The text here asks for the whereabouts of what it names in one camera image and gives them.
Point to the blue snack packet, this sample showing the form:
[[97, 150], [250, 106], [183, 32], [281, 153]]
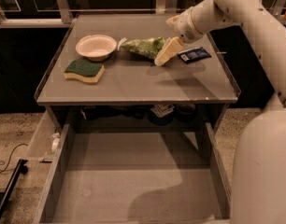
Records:
[[194, 55]]

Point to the open grey top drawer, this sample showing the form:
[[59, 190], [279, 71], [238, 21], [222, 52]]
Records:
[[156, 175]]

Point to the metal window rail frame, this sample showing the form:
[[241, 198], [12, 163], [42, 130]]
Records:
[[34, 19]]

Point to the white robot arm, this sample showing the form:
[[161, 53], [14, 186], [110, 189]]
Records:
[[266, 35]]

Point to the green jalapeno chip bag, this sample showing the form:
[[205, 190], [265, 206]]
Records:
[[149, 47]]

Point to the white paper bowl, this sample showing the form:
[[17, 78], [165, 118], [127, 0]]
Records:
[[96, 47]]

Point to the white packet inside cabinet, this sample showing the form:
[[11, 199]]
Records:
[[162, 110]]

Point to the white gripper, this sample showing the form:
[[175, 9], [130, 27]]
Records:
[[184, 27]]

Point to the black stand leg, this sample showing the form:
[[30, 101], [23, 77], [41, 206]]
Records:
[[20, 169]]

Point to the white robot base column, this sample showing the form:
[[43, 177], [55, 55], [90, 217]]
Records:
[[259, 172]]

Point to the green and yellow sponge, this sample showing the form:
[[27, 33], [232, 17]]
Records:
[[84, 71]]

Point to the dark bowl inside cabinet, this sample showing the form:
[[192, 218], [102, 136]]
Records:
[[185, 113]]

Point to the grey cabinet table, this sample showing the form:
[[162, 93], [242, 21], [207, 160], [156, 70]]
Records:
[[131, 80]]

